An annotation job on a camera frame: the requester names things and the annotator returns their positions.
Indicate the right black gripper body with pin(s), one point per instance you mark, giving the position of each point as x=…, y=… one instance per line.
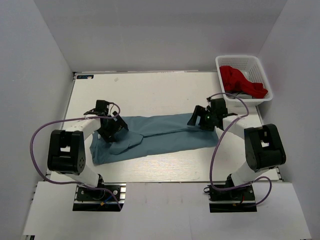
x=208, y=123

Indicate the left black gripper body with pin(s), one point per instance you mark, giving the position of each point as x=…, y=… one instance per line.
x=112, y=127

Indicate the blue-grey t-shirt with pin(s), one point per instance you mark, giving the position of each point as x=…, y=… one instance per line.
x=152, y=135

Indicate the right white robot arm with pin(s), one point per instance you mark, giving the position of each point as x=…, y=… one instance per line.
x=262, y=143

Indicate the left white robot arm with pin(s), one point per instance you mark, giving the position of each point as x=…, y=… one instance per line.
x=67, y=154

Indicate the grey t-shirt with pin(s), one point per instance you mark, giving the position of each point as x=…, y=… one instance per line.
x=240, y=94

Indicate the red t-shirt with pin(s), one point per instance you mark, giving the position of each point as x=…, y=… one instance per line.
x=234, y=81

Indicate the white plastic basket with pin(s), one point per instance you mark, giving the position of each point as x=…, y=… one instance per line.
x=253, y=71

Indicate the blue label sticker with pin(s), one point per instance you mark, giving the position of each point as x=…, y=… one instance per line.
x=85, y=77

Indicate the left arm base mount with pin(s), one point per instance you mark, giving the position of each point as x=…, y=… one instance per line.
x=88, y=200

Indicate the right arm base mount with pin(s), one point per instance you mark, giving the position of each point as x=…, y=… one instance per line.
x=240, y=200

